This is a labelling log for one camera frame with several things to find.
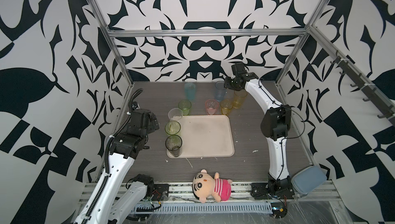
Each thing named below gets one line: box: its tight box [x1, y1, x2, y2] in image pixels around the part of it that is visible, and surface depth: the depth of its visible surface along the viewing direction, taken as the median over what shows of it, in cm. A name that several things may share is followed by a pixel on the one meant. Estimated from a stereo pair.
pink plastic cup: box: [204, 98, 220, 116], surface depth 103 cm
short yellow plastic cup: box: [220, 99, 233, 116], surface depth 101 cm
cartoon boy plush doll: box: [192, 169, 233, 204], surface depth 71 cm
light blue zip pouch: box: [291, 165, 328, 196], surface depth 77 cm
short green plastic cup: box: [177, 99, 192, 116], surface depth 101 cm
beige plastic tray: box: [166, 115, 235, 159], surface depth 96 cm
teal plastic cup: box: [184, 82, 196, 101], surface depth 108 cm
